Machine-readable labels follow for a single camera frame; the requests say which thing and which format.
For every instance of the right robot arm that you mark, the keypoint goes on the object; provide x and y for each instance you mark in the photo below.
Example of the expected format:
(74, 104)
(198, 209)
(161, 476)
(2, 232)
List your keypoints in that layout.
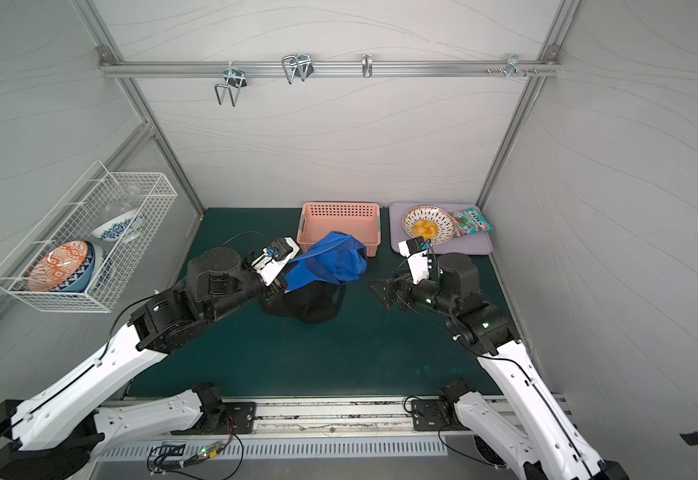
(545, 443)

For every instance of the metal double hook left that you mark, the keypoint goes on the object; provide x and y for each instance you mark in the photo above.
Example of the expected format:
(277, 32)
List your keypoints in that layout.
(233, 81)

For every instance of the blue baseball cap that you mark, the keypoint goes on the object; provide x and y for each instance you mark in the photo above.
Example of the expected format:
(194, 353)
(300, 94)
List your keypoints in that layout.
(337, 259)

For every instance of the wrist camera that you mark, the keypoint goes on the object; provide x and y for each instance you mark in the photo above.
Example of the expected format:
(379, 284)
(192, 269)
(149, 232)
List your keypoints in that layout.
(274, 258)
(416, 251)

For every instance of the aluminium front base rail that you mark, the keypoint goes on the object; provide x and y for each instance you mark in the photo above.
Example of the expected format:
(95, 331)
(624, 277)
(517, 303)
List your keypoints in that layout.
(325, 415)

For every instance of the lilac tray mat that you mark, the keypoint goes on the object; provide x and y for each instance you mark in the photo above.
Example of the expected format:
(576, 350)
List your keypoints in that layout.
(474, 245)

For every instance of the orange patterned bowl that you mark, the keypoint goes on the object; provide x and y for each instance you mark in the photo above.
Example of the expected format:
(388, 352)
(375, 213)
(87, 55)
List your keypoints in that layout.
(58, 266)

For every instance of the metal hook right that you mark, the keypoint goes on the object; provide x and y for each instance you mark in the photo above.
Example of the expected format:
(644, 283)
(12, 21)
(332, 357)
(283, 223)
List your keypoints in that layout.
(514, 67)

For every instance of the small metal hook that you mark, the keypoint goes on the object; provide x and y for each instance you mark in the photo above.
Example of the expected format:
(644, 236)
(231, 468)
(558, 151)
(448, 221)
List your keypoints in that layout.
(367, 66)

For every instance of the aluminium crossbar rail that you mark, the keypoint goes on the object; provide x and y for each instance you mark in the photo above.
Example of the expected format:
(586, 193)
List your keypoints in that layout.
(323, 69)

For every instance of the white perforated vent strip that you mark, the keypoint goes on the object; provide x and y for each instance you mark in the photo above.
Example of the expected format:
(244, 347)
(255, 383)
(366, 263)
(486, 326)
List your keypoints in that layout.
(289, 448)

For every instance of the patterned bowl with fruit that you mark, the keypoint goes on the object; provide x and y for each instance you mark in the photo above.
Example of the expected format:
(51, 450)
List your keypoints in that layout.
(432, 223)

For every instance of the metal double hook middle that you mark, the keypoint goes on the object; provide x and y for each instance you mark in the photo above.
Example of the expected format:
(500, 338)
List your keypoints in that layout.
(297, 66)

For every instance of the blue patterned bowl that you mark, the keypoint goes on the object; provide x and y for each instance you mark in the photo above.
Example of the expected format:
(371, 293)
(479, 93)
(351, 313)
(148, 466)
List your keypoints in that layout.
(124, 228)

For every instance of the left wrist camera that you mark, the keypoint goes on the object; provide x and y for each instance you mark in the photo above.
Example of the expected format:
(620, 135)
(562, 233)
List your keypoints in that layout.
(274, 258)

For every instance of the black baseball cap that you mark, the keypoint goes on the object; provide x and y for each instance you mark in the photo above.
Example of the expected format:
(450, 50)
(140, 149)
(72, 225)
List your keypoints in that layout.
(315, 303)

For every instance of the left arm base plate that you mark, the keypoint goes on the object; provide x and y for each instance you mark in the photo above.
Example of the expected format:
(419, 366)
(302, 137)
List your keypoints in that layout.
(238, 417)

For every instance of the green snack packet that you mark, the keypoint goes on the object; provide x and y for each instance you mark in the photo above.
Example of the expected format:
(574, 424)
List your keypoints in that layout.
(470, 222)

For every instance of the metal double hook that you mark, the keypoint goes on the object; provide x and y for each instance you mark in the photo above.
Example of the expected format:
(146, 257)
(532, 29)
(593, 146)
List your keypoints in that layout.
(297, 66)
(233, 81)

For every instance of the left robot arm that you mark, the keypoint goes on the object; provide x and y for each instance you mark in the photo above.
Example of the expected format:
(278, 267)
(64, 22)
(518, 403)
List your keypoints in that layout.
(59, 431)

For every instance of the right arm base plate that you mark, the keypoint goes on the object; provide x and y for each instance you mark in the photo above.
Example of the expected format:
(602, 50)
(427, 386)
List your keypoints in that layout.
(432, 415)

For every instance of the white wire basket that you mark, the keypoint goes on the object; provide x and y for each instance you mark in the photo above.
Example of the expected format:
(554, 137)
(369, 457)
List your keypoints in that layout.
(98, 196)

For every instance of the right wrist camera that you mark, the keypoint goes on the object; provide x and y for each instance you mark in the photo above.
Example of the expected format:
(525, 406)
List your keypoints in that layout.
(416, 251)

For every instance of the pink plastic basket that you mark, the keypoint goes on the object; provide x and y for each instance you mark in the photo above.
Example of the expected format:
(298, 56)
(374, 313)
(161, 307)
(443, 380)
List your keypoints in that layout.
(360, 220)

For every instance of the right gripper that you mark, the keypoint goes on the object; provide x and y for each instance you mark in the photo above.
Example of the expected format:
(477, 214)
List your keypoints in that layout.
(400, 289)

